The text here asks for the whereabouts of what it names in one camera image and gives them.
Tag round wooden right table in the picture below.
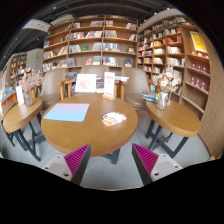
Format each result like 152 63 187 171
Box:
146 101 201 158

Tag yellow poster on shelf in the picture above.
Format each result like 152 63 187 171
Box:
190 31 207 53

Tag small white card left table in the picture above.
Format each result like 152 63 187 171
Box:
16 86 24 105

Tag wooden bookshelf far left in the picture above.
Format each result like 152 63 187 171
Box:
10 52 27 86

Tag white standing sign card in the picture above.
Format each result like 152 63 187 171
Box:
103 72 115 99

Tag left vase with dried flowers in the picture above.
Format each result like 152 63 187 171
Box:
18 67 44 107

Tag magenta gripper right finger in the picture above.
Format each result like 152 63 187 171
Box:
131 142 184 186

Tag round wooden left table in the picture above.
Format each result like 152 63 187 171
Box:
3 98 45 161

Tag light blue mouse pad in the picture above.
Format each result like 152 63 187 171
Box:
44 103 89 122

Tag brown armchair right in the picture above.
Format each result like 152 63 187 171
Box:
122 67 149 110

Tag white framed picture board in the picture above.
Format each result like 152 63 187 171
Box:
75 74 96 93

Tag glass vase with dried flowers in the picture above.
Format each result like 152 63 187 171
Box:
153 72 181 110

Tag large wooden bookshelf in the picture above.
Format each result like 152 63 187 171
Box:
137 10 224 157
42 15 138 72

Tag brown armchair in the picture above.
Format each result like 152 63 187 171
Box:
40 68 65 108
122 67 149 110

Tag stack of books on chair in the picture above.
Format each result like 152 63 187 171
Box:
142 92 158 102

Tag large wooden bookshelf right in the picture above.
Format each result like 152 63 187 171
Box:
137 10 224 157

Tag brown armchair left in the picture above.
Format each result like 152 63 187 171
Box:
40 68 65 108

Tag large wooden bookshelf centre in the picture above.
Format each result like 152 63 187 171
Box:
42 15 138 72

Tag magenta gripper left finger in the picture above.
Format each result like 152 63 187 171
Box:
42 143 92 186

